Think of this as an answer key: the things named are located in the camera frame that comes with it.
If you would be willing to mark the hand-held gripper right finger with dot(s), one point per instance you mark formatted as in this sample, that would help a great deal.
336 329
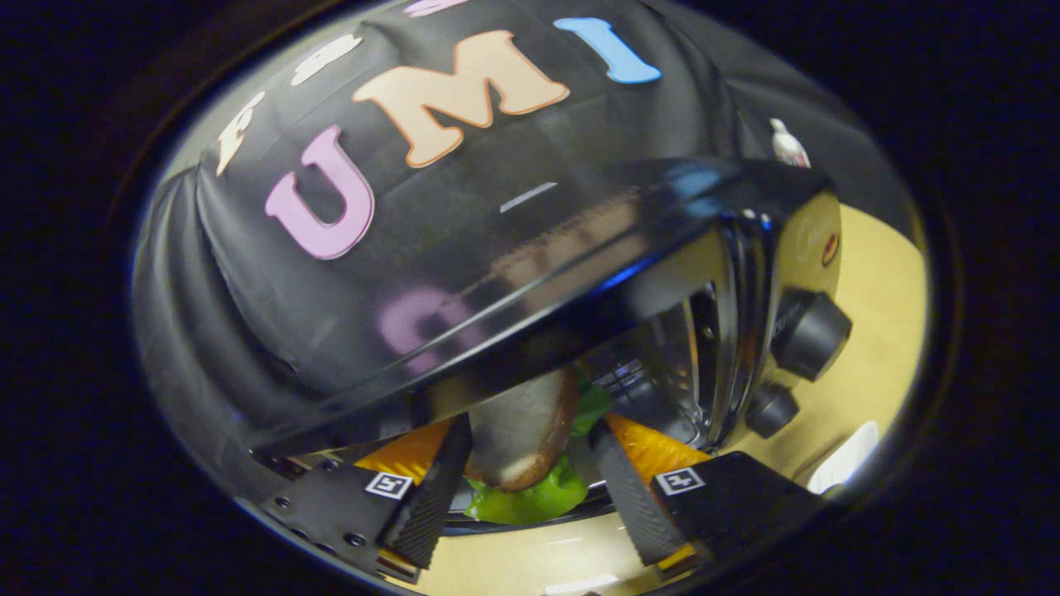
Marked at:
633 505

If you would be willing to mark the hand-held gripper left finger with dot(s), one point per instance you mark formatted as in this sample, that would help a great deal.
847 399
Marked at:
435 497

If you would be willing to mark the lettuce sandwich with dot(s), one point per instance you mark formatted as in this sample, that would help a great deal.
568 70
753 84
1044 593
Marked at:
522 439

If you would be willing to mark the black toaster oven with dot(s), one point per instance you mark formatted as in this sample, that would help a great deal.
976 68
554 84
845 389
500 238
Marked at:
745 273

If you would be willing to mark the white rectangular plate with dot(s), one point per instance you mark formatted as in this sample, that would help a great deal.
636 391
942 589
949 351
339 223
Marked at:
845 463

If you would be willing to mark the black backdrop cloth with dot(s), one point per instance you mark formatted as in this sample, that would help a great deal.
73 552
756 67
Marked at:
248 314

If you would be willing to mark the white spray bottle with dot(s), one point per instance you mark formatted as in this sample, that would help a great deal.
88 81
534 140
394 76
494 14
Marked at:
788 147

